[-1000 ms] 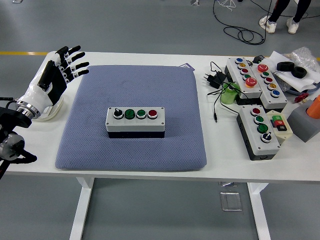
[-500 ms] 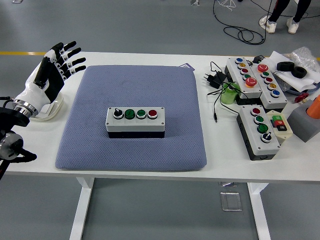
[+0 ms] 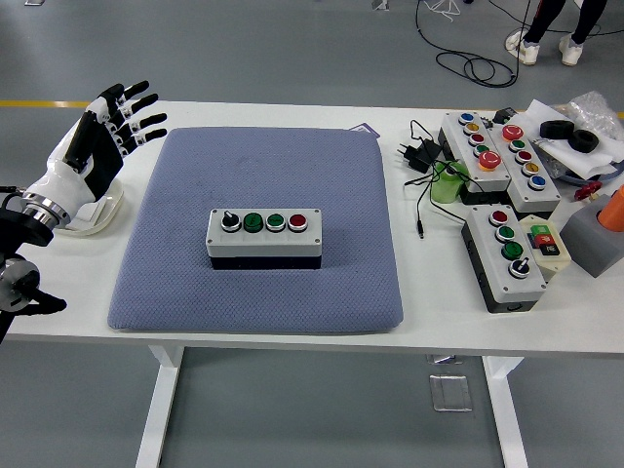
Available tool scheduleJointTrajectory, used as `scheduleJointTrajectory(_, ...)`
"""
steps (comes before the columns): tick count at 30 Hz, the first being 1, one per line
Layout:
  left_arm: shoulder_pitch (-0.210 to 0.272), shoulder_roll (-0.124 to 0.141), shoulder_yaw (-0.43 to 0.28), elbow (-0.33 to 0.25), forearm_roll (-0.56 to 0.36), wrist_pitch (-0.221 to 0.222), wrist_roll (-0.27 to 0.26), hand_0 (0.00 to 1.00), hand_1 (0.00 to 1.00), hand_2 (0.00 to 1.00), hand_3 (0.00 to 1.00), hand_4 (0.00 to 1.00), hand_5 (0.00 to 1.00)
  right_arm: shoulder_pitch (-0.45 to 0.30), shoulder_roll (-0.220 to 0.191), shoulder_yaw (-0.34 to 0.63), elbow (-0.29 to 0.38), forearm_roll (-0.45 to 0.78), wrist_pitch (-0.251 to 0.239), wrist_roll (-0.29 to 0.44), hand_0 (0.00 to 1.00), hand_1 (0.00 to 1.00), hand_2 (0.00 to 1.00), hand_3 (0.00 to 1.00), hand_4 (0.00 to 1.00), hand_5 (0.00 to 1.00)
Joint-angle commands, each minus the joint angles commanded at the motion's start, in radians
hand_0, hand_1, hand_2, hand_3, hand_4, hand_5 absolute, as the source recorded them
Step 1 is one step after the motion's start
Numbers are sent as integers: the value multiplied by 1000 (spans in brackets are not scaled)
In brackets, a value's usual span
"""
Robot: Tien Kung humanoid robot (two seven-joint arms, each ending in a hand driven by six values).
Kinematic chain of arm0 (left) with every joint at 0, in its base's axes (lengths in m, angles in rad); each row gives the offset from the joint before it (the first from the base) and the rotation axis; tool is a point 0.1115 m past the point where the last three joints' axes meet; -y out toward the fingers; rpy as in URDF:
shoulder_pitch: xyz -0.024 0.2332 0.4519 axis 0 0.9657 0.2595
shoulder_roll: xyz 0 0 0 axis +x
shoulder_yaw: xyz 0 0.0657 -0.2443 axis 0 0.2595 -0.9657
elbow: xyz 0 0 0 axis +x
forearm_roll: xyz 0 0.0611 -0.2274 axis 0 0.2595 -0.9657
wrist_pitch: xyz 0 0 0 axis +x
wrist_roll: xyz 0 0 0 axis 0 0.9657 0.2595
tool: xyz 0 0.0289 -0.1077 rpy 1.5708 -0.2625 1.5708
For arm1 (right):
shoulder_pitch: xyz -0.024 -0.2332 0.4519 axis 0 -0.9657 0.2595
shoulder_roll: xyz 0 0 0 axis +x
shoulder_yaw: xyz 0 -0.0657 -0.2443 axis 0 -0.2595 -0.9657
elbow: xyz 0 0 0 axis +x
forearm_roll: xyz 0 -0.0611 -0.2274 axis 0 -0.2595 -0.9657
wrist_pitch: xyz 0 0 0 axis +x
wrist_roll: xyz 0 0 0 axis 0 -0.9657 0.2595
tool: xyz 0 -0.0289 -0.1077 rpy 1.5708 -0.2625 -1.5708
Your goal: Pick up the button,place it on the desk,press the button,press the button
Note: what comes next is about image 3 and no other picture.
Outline black floor cable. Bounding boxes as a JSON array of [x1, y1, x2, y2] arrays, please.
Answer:
[[414, 0, 624, 89]]

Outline blue-grey woven mat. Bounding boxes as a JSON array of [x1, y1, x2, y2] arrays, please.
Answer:
[[106, 127, 405, 335]]

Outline grey four-button control box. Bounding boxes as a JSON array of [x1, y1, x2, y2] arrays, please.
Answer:
[[204, 208, 323, 272], [460, 204, 547, 314]]

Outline blue-grey ring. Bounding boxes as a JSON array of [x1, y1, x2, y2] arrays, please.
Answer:
[[555, 163, 624, 186]]

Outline clear bubble wrap bag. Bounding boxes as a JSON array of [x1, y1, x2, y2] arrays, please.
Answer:
[[565, 90, 624, 147]]

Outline cream three-button switch box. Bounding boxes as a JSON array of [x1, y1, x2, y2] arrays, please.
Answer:
[[518, 214, 571, 283]]

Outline green plastic cup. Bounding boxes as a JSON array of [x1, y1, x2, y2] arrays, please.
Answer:
[[429, 160, 470, 205]]

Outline white floor cord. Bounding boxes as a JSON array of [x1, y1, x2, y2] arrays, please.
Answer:
[[421, 0, 462, 23]]

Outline white paper sheet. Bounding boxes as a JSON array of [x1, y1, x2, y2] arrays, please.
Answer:
[[516, 98, 624, 179]]

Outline clear floor socket cover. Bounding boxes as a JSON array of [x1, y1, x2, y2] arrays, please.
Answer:
[[428, 373, 474, 413]]

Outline black power adapter with cord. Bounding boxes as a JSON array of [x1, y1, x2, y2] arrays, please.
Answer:
[[393, 119, 472, 241]]

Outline grey five-button control box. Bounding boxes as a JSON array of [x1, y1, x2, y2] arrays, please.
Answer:
[[487, 124, 563, 215], [437, 111, 512, 205]]

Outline grey block holder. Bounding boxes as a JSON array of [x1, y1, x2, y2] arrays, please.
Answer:
[[559, 192, 624, 279]]

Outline small red knob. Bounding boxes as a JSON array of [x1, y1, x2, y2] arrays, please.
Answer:
[[573, 180, 604, 201]]

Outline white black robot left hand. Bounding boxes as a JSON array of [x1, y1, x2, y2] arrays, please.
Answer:
[[24, 80, 169, 218]]

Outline white table leg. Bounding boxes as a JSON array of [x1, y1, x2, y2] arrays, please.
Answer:
[[135, 344, 185, 468], [482, 355, 530, 468]]

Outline orange cylinder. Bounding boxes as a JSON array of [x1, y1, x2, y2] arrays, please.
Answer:
[[599, 183, 624, 233]]

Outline white oval tray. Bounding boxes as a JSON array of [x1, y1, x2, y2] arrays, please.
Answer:
[[61, 182, 126, 239]]

